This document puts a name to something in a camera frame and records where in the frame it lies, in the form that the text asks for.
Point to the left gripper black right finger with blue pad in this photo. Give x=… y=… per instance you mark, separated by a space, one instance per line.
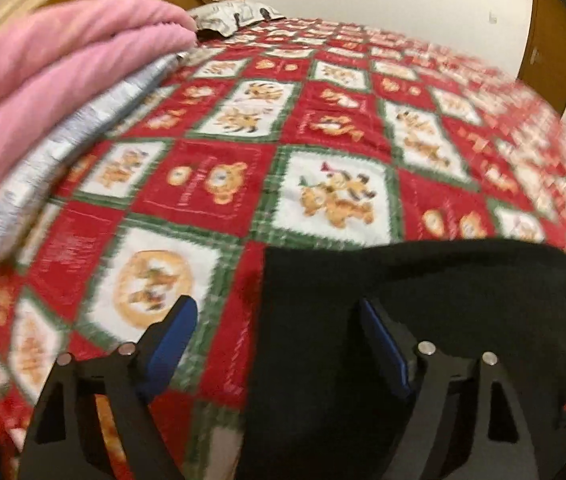
x=457 y=418

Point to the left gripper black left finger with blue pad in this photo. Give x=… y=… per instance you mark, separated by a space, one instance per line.
x=64 y=438

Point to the black pants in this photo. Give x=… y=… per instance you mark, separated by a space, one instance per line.
x=317 y=407

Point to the grey white pillow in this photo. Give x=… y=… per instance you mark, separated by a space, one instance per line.
x=28 y=184

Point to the pink folded blanket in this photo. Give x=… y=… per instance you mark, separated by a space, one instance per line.
x=56 y=59

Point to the red teddy bear bedspread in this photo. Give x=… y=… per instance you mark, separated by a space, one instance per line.
x=294 y=133

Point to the brown wooden door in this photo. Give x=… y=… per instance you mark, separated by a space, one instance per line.
x=543 y=67

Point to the grey patterned pillow far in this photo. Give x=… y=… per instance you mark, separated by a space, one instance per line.
x=225 y=18

